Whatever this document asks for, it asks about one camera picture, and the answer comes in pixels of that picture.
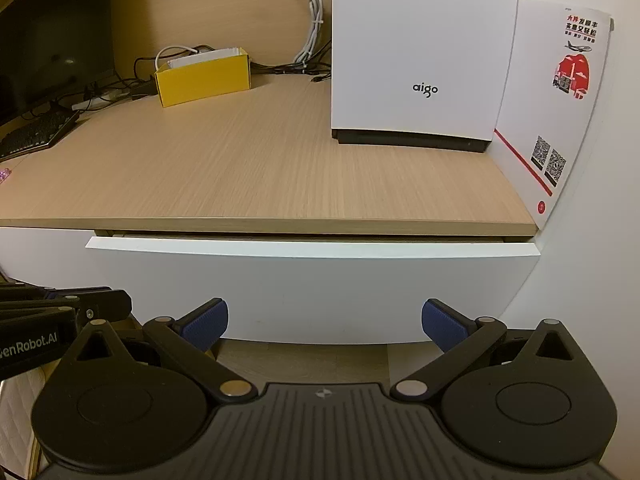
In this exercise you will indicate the white power strip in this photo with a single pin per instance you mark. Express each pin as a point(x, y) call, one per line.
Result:
point(92, 103)

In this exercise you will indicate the white cabinet panel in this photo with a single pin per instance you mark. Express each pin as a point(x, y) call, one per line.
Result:
point(40, 255)

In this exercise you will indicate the white computer case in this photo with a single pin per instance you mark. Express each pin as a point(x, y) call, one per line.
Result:
point(425, 35)

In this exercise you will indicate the wooden drawer white front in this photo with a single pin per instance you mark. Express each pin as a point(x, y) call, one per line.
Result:
point(300, 285)

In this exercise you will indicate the pink small toy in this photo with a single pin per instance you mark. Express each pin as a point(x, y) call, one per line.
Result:
point(4, 174)

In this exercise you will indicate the yellow cardboard box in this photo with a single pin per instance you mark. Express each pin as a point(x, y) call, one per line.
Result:
point(200, 84)

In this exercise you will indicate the white small box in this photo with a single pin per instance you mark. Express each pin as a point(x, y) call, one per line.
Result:
point(205, 59)

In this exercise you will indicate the black monitor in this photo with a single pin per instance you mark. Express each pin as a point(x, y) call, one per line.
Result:
point(50, 35)

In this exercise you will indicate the black keyboard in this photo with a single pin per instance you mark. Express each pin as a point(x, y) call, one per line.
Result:
point(35, 134)

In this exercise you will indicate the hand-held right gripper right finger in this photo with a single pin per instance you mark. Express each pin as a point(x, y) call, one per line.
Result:
point(441, 326)

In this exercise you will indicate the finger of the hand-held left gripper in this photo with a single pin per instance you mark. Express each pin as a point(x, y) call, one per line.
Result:
point(75, 291)
point(107, 305)

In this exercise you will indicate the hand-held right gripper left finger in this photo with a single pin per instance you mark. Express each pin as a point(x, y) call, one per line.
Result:
point(206, 326)

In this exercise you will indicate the white leaflet red print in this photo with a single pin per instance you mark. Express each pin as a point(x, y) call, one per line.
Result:
point(540, 110)

